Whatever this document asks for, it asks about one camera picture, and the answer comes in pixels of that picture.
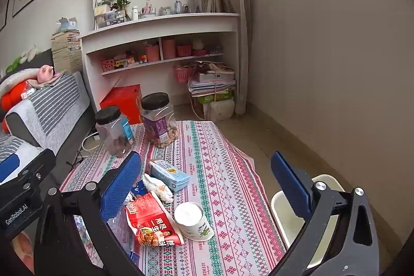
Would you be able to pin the yellow toy car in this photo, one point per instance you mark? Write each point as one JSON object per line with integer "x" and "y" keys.
{"x": 120, "y": 64}

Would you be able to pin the small green plant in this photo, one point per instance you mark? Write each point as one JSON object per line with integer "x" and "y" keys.
{"x": 123, "y": 2}

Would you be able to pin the pen holder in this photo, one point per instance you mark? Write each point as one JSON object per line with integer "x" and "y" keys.
{"x": 148, "y": 12}

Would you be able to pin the white bag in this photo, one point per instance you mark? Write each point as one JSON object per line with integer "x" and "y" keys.
{"x": 223, "y": 110}

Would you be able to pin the white yogurt cup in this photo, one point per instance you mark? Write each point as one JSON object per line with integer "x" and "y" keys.
{"x": 190, "y": 217}

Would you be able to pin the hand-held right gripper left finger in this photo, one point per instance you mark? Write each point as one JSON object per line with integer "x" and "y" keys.
{"x": 119, "y": 190}

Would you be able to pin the white trash bin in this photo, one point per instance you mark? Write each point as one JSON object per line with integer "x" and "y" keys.
{"x": 283, "y": 208}

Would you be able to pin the light blue tissue box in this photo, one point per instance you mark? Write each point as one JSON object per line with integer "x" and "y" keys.
{"x": 66, "y": 25}

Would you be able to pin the clear jar blue label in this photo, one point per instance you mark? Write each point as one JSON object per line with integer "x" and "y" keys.
{"x": 113, "y": 133}

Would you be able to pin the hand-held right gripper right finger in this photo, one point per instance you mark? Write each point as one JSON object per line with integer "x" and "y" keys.
{"x": 291, "y": 185}

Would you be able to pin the green box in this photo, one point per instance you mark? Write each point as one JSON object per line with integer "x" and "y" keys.
{"x": 220, "y": 97}

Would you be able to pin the dark grey sofa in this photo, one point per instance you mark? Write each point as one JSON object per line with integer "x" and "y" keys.
{"x": 74, "y": 130}

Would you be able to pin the red snack packet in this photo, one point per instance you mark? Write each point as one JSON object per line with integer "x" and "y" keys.
{"x": 148, "y": 214}

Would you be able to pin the beige curtain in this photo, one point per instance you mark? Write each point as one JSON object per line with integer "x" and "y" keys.
{"x": 239, "y": 36}

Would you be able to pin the clear storage drawer box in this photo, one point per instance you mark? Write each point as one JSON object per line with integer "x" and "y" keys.
{"x": 108, "y": 17}

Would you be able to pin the patterned tablecloth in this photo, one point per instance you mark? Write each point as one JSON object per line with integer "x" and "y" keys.
{"x": 220, "y": 185}

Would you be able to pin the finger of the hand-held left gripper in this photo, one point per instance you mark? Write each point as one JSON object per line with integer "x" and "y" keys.
{"x": 8, "y": 167}

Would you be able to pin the green white plush toy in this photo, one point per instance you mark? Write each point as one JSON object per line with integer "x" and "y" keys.
{"x": 22, "y": 57}

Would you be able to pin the white crumpled tissue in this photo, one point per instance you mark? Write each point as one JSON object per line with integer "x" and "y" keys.
{"x": 158, "y": 188}

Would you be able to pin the small pink basket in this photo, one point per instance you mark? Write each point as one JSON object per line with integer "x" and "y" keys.
{"x": 184, "y": 51}

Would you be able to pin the pile of papers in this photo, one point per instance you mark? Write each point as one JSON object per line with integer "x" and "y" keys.
{"x": 212, "y": 80}

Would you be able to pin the large pink basket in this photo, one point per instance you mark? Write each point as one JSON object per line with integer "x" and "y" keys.
{"x": 184, "y": 74}

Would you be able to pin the small framed wall picture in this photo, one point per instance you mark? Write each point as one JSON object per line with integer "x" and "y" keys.
{"x": 5, "y": 4}

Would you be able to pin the white bookshelf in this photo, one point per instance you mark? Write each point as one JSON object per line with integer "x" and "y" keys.
{"x": 181, "y": 23}

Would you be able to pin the red white plush toy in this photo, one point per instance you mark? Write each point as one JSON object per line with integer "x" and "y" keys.
{"x": 13, "y": 95}

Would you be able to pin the pink lattice toy box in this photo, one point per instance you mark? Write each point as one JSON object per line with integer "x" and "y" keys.
{"x": 108, "y": 65}

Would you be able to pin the pink round container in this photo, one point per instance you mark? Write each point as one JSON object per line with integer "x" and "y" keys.
{"x": 168, "y": 49}
{"x": 152, "y": 53}

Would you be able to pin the clear jar purple label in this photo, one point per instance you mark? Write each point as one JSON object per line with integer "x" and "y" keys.
{"x": 158, "y": 127}

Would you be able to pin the light blue milk carton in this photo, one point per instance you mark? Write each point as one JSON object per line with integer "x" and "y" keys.
{"x": 168, "y": 175}

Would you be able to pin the blue snack wrapper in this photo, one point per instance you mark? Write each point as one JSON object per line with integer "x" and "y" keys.
{"x": 139, "y": 188}

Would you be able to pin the white bottle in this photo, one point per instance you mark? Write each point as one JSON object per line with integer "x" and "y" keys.
{"x": 135, "y": 13}

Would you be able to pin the grey striped sofa cover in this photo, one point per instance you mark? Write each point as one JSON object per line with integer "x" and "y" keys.
{"x": 55, "y": 101}
{"x": 13, "y": 143}

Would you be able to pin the red cardboard box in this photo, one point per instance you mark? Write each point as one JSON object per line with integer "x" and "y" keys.
{"x": 119, "y": 98}

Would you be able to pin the pink pig plush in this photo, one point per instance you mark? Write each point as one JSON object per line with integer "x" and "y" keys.
{"x": 45, "y": 73}

